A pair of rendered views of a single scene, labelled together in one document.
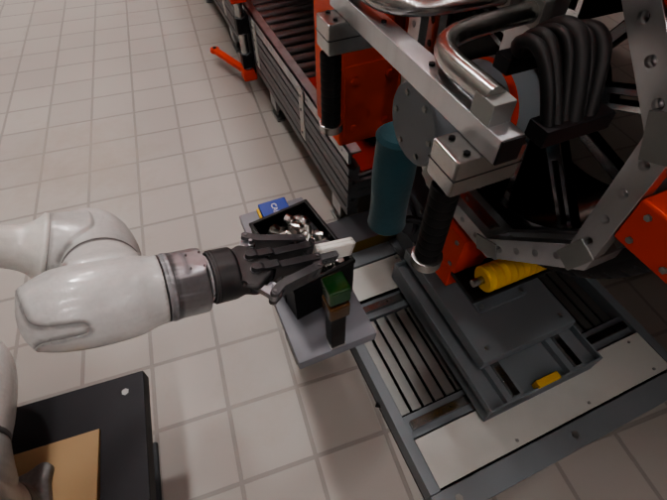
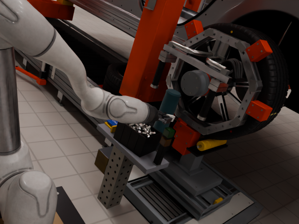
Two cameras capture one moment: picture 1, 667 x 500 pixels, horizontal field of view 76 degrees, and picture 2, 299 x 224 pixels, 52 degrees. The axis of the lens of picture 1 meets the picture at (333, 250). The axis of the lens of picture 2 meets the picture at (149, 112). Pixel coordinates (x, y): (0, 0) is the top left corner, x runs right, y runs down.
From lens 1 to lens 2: 1.02 m
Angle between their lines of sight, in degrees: 35
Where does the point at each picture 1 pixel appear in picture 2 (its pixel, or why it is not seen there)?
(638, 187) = (249, 98)
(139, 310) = (144, 110)
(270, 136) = (58, 112)
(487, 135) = (225, 77)
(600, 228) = (241, 111)
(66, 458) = not seen: hidden behind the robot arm
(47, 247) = (103, 95)
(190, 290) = (151, 110)
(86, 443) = not seen: hidden behind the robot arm
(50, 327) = (130, 108)
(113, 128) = not seen: outside the picture
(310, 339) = (147, 163)
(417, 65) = (202, 64)
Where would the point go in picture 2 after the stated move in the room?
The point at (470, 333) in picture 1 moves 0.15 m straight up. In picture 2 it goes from (188, 182) to (197, 162)
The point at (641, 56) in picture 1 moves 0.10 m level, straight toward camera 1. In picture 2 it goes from (246, 69) to (247, 73)
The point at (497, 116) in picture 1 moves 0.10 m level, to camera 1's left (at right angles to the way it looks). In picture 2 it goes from (227, 73) to (208, 69)
